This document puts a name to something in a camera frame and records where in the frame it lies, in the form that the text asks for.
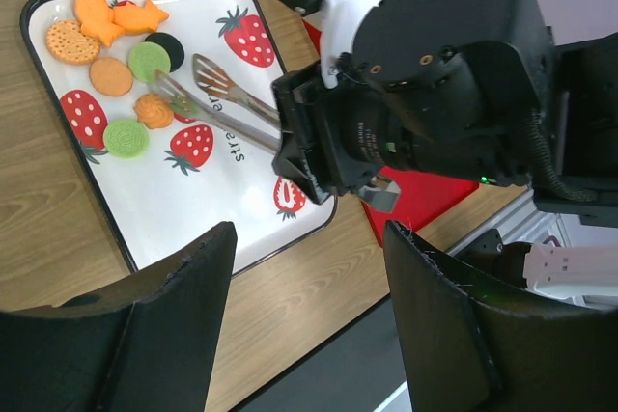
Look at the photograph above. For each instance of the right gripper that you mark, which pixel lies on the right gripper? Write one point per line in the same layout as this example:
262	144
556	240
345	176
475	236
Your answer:
336	141

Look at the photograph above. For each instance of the green cookie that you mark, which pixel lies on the green cookie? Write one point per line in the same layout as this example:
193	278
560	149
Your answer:
145	59
125	138

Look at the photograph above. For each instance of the green cookie upper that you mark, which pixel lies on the green cookie upper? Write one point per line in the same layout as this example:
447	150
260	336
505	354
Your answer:
145	59

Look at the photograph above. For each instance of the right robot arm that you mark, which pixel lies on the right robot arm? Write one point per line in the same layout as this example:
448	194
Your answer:
466	89

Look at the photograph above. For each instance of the orange fish cookie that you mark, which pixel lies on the orange fish cookie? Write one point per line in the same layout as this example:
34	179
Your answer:
139	20

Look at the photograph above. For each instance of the white strawberry tray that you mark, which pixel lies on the white strawberry tray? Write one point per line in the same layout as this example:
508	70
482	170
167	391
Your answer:
190	176

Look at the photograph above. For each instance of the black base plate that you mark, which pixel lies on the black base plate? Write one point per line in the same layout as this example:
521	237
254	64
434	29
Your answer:
487	248

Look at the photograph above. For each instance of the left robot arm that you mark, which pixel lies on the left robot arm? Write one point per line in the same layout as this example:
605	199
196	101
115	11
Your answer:
570	272

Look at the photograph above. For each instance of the waffle cookie top left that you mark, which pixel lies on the waffle cookie top left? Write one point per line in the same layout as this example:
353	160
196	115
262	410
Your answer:
67	44

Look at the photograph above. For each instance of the green cookie lower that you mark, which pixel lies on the green cookie lower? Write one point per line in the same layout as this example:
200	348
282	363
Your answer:
125	138

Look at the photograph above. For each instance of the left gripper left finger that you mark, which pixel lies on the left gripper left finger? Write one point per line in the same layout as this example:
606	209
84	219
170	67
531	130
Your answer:
144	343

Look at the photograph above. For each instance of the orange swirl cookie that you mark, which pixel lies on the orange swirl cookie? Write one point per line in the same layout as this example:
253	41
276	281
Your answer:
153	111

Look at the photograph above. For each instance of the plain orange round cookie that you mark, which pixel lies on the plain orange round cookie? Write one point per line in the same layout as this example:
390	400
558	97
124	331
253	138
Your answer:
110	77

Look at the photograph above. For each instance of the black cookie upper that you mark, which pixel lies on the black cookie upper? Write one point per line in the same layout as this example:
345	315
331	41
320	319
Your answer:
171	45

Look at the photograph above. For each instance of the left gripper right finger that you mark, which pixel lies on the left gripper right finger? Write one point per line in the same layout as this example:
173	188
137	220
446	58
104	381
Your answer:
471	342

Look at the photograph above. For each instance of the metal serving tongs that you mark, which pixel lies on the metal serving tongs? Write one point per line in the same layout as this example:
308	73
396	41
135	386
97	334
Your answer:
219	98

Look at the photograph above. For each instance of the red box lid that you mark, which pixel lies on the red box lid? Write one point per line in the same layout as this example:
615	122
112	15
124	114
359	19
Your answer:
424	197

